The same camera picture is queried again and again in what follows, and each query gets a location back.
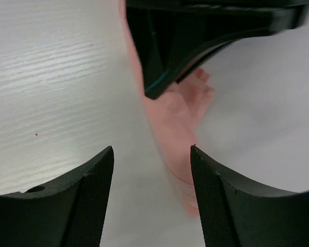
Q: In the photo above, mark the pink cloth napkin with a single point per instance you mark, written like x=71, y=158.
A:
x=173, y=118

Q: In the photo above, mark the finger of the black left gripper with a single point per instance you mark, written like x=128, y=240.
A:
x=173, y=38

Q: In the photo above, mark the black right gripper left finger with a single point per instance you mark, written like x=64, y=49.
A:
x=66, y=211

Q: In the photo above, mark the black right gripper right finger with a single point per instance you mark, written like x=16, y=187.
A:
x=238, y=211

